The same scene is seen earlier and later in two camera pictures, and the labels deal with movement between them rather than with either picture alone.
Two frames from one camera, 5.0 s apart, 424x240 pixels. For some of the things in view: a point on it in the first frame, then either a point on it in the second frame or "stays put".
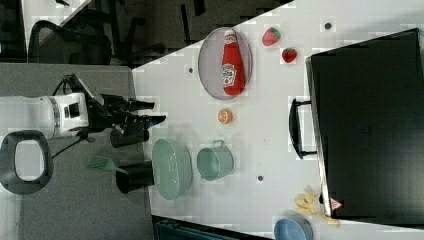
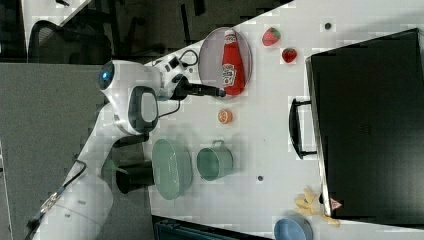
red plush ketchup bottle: x=233 y=72 stays put
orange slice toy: x=225 y=116 stays put
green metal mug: x=214 y=162 stays put
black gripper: x=107 y=111 to x=183 y=88
